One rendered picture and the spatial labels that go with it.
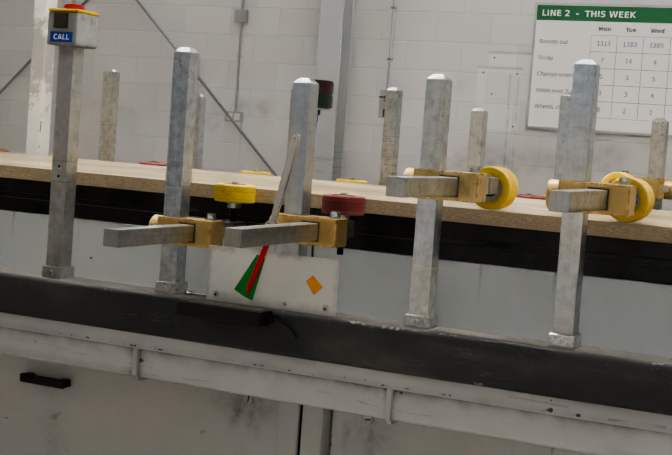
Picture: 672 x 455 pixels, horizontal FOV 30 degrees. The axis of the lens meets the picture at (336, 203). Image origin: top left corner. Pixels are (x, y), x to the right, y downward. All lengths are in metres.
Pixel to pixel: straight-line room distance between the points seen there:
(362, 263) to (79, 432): 0.79
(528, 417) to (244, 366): 0.54
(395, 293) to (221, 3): 8.34
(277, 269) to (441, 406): 0.38
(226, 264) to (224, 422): 0.46
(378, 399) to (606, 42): 7.33
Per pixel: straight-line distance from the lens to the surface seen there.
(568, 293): 2.06
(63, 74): 2.49
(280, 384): 2.29
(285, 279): 2.23
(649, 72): 9.31
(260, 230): 2.00
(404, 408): 2.20
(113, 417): 2.77
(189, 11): 10.77
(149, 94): 10.91
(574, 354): 2.05
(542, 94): 9.47
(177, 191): 2.34
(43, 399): 2.87
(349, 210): 2.29
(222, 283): 2.29
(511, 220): 2.29
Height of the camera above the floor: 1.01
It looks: 3 degrees down
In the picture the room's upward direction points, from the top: 4 degrees clockwise
